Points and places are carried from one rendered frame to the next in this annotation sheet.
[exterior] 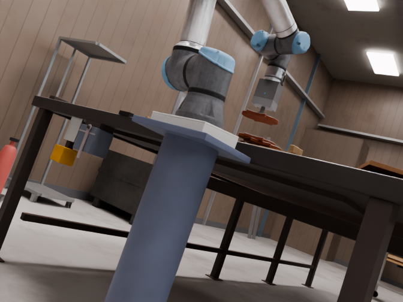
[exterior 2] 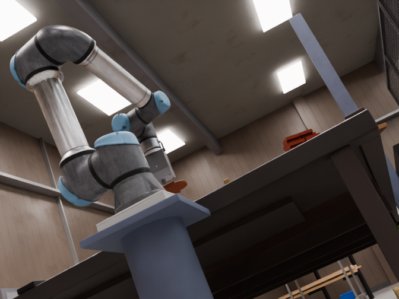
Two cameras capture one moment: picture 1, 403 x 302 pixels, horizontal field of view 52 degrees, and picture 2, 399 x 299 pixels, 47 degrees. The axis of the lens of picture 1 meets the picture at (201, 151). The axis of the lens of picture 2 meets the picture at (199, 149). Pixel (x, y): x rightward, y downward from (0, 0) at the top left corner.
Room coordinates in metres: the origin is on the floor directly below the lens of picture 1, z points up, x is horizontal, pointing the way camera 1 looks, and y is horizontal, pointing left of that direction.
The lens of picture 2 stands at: (0.08, 0.36, 0.56)
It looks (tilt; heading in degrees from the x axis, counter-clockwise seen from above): 21 degrees up; 335
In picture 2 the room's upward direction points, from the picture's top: 23 degrees counter-clockwise
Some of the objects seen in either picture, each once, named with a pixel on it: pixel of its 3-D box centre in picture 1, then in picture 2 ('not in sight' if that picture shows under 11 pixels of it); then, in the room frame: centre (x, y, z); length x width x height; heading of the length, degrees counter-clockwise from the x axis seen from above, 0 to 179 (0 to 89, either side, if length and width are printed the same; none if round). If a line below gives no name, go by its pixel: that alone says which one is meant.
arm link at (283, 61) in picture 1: (280, 56); (143, 130); (1.57, -0.17, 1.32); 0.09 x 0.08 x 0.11; 130
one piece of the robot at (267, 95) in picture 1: (269, 94); (160, 167); (1.58, -0.18, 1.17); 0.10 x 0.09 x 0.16; 151
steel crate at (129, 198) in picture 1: (144, 192); not in sight; (5.78, 0.56, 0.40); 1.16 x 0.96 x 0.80; 55
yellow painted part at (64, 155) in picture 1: (69, 139); not in sight; (2.01, 0.63, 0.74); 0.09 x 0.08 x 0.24; 48
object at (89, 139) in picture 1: (92, 141); not in sight; (1.89, 0.49, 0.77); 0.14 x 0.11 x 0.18; 48
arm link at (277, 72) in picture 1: (274, 75); (151, 148); (1.57, -0.17, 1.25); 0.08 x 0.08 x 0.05
